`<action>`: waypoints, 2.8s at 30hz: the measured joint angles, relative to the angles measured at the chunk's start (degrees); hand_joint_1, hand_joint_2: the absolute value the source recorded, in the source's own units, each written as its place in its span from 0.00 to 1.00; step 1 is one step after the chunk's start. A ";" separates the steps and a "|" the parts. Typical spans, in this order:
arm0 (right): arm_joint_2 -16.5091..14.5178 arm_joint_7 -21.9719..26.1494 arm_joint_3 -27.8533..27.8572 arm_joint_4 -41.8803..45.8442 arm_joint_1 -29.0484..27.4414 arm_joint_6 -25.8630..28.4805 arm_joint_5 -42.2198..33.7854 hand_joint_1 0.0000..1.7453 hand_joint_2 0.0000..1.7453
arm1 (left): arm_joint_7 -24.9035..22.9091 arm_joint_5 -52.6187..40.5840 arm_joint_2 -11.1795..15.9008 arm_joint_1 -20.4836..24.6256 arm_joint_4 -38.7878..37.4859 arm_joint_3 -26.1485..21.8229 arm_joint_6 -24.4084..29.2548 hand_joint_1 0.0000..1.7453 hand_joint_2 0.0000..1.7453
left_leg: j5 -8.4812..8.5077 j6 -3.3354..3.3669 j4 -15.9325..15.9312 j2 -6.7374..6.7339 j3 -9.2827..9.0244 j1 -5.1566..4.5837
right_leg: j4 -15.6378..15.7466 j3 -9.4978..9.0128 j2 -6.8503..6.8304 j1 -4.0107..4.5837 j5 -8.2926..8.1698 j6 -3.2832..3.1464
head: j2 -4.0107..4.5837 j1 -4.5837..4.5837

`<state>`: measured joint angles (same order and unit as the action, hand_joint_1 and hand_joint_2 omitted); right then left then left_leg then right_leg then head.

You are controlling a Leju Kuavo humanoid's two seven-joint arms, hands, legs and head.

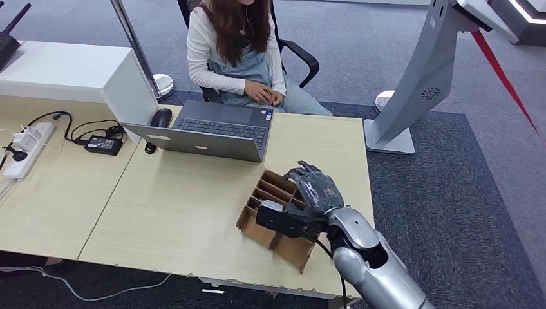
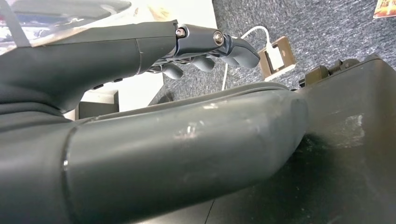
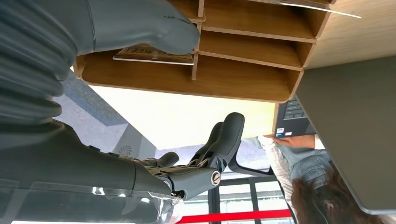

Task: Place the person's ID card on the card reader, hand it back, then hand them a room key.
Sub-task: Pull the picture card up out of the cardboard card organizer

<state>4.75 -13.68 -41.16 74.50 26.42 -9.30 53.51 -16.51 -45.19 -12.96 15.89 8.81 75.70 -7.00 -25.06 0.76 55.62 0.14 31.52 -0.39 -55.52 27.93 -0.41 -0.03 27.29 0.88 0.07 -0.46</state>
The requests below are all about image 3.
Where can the brown wooden card organizer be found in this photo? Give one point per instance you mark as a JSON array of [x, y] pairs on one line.
[[247, 43]]

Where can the grey kiosk stand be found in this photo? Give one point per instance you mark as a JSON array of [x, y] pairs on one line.
[[130, 145]]

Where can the person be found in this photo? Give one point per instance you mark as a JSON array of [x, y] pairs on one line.
[[309, 167]]

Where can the black office chair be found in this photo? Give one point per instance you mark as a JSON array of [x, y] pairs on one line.
[[235, 168]]

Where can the black window frame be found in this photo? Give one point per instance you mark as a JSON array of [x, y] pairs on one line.
[[213, 204]]

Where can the red barrier belt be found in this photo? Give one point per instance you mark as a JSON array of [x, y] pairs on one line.
[[235, 215]]

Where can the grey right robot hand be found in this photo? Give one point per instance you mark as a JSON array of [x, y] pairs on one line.
[[77, 167]]

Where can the grey laptop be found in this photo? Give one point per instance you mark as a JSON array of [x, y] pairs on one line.
[[355, 123]]

